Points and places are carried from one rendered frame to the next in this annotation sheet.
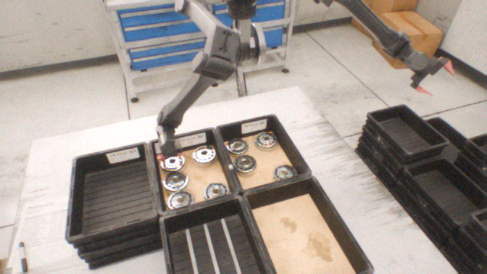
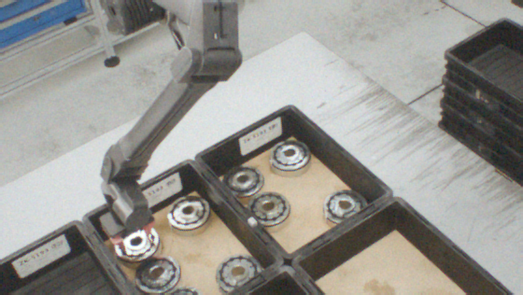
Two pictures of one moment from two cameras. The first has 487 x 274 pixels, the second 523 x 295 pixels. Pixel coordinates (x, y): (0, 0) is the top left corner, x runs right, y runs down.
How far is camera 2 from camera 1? 44 cm
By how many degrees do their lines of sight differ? 7
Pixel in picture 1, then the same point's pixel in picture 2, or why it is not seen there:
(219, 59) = (217, 51)
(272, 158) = (313, 185)
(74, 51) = not seen: outside the picture
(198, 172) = (189, 247)
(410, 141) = not seen: outside the picture
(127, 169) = (55, 279)
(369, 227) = (509, 258)
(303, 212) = (397, 263)
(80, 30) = not seen: outside the picture
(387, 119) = (482, 52)
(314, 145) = (372, 140)
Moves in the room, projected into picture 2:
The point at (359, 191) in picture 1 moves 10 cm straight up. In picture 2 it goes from (473, 202) to (478, 175)
